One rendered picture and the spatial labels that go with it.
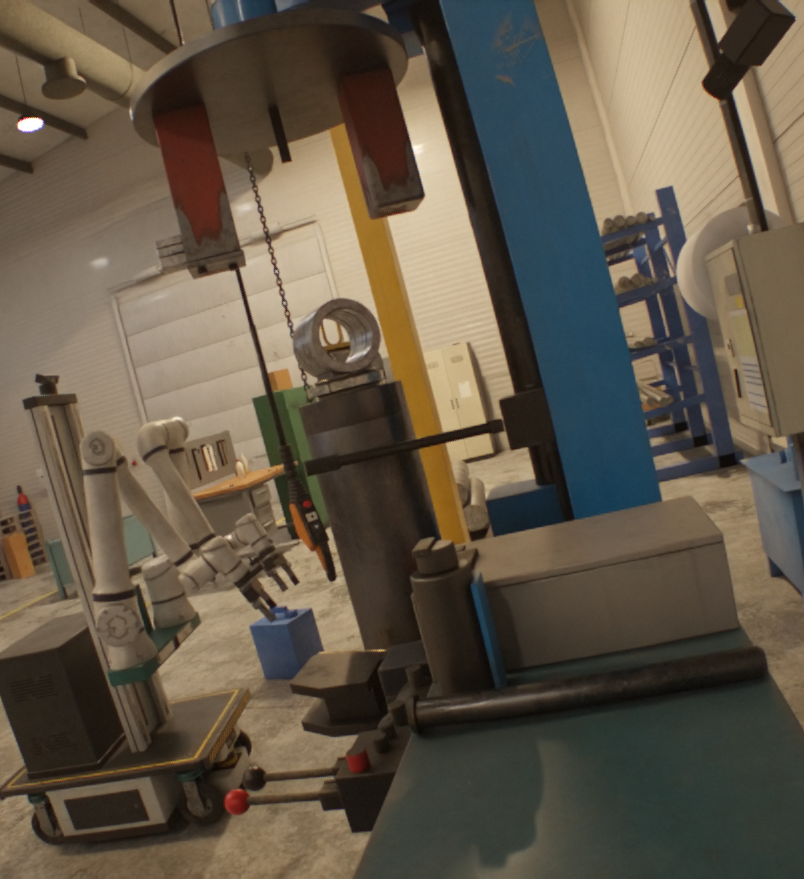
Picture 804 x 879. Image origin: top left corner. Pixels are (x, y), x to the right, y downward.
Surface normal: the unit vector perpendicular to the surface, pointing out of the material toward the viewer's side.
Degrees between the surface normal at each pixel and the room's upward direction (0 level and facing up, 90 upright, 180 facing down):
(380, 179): 90
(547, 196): 90
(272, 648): 90
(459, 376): 90
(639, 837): 0
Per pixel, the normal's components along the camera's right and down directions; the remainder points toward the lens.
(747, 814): -0.26, -0.96
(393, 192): 0.15, 0.05
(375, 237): -0.23, 0.15
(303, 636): 0.84, -0.17
